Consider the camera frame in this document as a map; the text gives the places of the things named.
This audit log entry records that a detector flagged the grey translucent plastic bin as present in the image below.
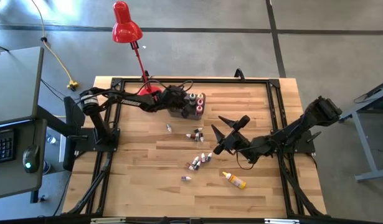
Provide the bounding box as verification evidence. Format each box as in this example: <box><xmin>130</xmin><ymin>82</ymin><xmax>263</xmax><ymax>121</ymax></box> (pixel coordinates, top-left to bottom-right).
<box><xmin>167</xmin><ymin>91</ymin><xmax>207</xmax><ymax>121</ymax></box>

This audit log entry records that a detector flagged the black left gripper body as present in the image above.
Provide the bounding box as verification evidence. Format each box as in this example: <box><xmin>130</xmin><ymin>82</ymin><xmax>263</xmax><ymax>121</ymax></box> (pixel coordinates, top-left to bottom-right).
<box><xmin>161</xmin><ymin>83</ymin><xmax>192</xmax><ymax>119</ymax></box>

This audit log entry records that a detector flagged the black computer mouse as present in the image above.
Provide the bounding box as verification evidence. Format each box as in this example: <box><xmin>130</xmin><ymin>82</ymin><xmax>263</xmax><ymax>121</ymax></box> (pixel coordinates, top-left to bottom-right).
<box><xmin>22</xmin><ymin>144</ymin><xmax>41</xmax><ymax>174</ymax></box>

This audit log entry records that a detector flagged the black keyboard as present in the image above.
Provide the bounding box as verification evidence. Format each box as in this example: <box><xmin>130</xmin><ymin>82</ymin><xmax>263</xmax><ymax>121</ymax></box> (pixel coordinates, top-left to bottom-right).
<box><xmin>0</xmin><ymin>129</ymin><xmax>15</xmax><ymax>165</ymax></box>

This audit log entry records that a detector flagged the silver aluminium bracket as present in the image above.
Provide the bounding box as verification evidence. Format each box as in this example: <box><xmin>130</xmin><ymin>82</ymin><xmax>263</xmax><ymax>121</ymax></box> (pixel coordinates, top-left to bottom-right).
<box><xmin>90</xmin><ymin>217</ymin><xmax>126</xmax><ymax>224</ymax></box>
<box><xmin>264</xmin><ymin>218</ymin><xmax>300</xmax><ymax>224</ymax></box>

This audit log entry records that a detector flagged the black aluminium table frame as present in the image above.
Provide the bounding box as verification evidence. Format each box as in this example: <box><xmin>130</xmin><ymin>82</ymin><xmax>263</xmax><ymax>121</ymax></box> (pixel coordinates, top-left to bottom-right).
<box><xmin>62</xmin><ymin>77</ymin><xmax>328</xmax><ymax>218</ymax></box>

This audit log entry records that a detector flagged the yellow extension cord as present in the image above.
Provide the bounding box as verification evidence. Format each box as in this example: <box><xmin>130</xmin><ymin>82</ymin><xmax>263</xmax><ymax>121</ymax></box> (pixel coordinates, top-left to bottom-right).
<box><xmin>31</xmin><ymin>0</ymin><xmax>80</xmax><ymax>91</ymax></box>

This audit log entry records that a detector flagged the grey metal table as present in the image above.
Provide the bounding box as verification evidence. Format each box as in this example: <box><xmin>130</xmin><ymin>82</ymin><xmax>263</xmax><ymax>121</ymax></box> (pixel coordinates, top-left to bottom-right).
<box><xmin>339</xmin><ymin>77</ymin><xmax>383</xmax><ymax>183</ymax></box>

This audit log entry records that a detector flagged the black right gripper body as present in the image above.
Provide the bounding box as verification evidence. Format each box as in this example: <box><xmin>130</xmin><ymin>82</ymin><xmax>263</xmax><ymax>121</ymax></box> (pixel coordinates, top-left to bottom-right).
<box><xmin>212</xmin><ymin>114</ymin><xmax>251</xmax><ymax>155</ymax></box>

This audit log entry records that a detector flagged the black desk stand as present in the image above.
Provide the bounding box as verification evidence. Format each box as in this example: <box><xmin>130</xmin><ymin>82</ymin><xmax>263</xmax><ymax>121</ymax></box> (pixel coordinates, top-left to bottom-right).
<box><xmin>37</xmin><ymin>96</ymin><xmax>86</xmax><ymax>172</ymax></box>

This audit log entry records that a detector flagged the red desk lamp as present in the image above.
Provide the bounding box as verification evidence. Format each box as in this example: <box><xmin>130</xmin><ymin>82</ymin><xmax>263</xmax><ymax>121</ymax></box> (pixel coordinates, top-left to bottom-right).
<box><xmin>112</xmin><ymin>1</ymin><xmax>163</xmax><ymax>96</ymax></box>

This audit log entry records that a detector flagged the grey office desk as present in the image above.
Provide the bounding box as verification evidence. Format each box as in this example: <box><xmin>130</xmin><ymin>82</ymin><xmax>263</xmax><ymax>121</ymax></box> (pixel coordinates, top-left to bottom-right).
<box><xmin>0</xmin><ymin>46</ymin><xmax>48</xmax><ymax>200</ymax></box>

